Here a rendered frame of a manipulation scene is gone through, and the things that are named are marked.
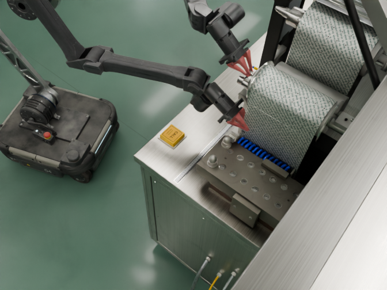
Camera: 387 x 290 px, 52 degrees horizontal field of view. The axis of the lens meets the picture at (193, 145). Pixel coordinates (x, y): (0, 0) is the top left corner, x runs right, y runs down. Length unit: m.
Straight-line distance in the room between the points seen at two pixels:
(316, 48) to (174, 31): 2.17
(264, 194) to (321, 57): 0.48
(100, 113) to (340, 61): 1.60
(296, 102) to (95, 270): 1.52
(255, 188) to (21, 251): 1.53
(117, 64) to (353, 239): 0.95
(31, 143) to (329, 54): 1.76
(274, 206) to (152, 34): 2.34
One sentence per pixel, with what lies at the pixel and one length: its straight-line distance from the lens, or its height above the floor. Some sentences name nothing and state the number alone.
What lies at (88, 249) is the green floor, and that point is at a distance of 2.37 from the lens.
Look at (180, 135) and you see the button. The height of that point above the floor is 0.92.
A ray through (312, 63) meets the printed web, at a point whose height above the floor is 1.26.
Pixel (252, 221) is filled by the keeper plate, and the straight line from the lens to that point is 1.36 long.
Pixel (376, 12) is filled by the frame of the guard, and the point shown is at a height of 1.76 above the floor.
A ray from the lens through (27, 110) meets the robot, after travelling 2.44.
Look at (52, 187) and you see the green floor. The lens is 2.59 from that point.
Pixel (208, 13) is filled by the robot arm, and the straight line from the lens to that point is 1.26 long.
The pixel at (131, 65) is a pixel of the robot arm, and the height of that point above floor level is 1.20.
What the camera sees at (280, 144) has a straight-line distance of 1.35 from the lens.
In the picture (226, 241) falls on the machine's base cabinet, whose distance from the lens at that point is 1.53.
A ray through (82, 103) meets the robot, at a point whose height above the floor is 0.24.
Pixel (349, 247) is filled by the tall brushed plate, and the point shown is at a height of 1.44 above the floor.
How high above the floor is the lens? 2.18
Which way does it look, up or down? 56 degrees down
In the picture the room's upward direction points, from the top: 4 degrees clockwise
